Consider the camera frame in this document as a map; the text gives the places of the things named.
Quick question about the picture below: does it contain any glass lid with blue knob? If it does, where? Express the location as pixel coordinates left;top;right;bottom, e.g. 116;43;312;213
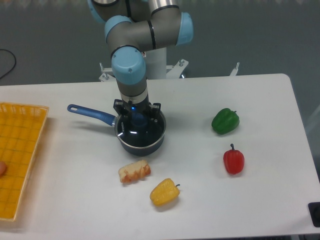
115;112;166;149

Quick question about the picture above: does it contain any yellow bell pepper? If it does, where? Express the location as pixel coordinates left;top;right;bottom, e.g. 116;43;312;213
149;178;180;207

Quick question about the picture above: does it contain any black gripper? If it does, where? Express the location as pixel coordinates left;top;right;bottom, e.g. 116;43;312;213
113;98;161;121

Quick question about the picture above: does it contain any green bell pepper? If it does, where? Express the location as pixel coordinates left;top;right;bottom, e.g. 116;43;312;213
211;108;240;135

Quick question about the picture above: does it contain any toasted bread piece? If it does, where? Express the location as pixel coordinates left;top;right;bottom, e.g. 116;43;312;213
118;159;151;184

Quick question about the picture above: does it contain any white table clamp bracket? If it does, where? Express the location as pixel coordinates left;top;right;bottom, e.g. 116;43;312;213
229;62;240;77

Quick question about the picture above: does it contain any peach object in basket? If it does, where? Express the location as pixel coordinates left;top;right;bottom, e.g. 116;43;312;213
0;161;7;176

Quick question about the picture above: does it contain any black floor cable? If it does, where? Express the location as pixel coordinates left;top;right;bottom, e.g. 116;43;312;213
0;48;17;79

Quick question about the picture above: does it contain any black box at table edge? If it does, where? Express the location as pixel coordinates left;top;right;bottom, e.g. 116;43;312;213
308;202;320;228

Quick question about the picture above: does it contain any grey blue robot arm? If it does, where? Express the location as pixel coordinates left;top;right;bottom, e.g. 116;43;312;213
87;0;194;120

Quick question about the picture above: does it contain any red bell pepper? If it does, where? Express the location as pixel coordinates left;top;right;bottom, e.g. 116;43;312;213
223;143;245;175

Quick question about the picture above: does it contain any yellow plastic basket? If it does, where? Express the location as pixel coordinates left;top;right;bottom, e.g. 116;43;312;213
0;102;49;222

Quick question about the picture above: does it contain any dark saucepan with blue handle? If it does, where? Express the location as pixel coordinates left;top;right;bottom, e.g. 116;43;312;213
67;103;166;156

